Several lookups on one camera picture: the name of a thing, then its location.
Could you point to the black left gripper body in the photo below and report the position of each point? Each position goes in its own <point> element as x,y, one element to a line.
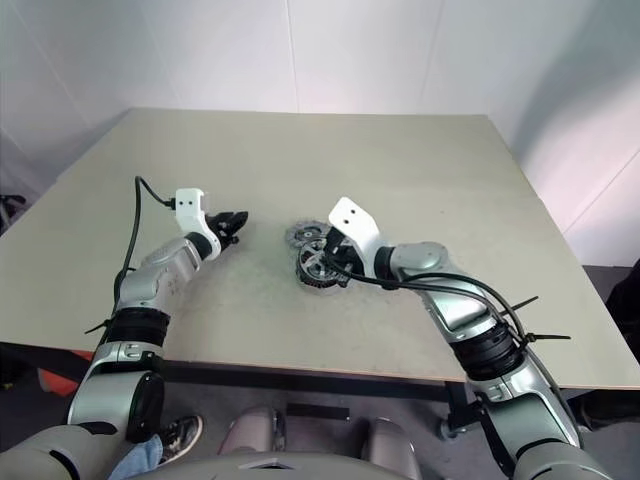
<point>219,231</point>

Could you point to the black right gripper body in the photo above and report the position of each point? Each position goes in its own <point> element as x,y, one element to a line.
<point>342,250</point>

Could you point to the small black metal wheel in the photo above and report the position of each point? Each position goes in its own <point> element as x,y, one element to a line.
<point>315,260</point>

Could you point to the grey motor housing lid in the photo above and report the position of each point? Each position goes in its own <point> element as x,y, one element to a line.
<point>301,232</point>

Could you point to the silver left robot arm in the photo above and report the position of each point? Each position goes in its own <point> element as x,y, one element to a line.
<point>150,280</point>

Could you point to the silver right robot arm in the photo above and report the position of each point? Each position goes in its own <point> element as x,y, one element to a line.
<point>465,310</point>

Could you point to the black floor strip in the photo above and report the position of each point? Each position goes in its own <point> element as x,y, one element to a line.
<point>317,412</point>

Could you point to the black zip tie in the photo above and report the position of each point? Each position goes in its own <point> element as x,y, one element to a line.
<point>97,327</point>
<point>522,303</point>
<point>545,338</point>

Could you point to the beige rounded robot leg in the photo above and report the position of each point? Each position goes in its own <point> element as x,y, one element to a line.
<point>250,435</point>
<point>395,445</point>

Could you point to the grey caster wheel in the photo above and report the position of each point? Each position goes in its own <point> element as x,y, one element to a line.
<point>450,427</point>

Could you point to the grey robot torso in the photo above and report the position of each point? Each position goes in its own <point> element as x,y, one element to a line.
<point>280,467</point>

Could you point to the patterned sneaker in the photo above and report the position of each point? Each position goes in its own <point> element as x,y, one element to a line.
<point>180,435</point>

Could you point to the black metal stand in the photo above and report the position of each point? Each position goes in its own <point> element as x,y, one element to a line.
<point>10,210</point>

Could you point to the blue jeans leg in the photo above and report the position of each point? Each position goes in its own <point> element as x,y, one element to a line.
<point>137,457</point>

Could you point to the bystander dark clothing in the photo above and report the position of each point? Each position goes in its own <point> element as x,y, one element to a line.
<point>625,300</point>

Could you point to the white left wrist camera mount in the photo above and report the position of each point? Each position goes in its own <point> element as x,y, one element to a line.
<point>192,210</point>

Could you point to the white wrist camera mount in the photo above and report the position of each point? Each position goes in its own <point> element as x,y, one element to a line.
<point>352,217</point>
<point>192,210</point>

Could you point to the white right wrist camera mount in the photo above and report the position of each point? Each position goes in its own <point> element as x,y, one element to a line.
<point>352,217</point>

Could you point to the black table frame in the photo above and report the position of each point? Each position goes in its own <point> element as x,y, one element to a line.
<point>310,380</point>

